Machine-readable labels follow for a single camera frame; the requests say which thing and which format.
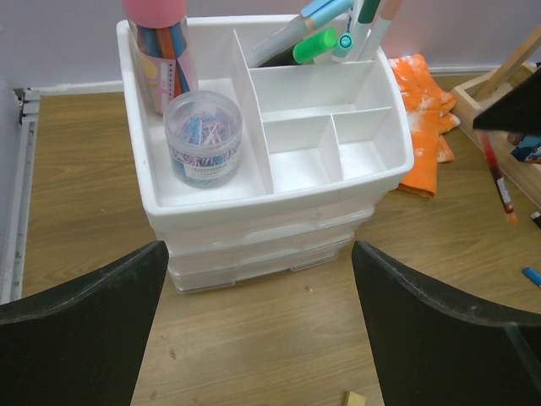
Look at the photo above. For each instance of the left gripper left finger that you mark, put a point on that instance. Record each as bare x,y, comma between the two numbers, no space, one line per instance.
83,341

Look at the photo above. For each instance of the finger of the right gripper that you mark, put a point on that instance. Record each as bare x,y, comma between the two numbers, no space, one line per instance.
518,111

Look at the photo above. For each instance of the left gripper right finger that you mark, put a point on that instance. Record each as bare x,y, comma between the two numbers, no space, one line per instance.
434,344

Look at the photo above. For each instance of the red white pen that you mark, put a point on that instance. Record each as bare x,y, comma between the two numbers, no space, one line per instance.
497,176

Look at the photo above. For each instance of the tan eraser block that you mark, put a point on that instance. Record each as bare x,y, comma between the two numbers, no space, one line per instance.
354,399

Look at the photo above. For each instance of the blue tip white pen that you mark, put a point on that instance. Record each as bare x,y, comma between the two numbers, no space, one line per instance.
533,276

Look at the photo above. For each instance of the green white pen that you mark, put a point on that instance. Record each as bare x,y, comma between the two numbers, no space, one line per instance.
361,29

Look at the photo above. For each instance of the green black highlighter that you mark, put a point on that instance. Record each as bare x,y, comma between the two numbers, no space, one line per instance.
305,51

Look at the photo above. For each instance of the clear paperclip jar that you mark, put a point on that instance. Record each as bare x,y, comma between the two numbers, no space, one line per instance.
203,131

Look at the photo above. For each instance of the pink cap pen tube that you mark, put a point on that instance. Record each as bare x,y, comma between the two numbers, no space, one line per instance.
160,31

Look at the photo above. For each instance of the blue shark print cloth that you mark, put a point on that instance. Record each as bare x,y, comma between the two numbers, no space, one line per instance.
526,147

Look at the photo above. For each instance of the orange folded cloth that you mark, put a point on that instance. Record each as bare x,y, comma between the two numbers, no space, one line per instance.
429,117

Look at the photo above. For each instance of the white drawer organizer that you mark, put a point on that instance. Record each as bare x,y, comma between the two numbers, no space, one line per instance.
322,144

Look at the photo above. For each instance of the wooden clothes rack frame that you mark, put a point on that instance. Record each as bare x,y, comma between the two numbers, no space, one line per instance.
480,93

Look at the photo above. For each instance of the aluminium rail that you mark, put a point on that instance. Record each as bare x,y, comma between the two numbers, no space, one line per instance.
19,125

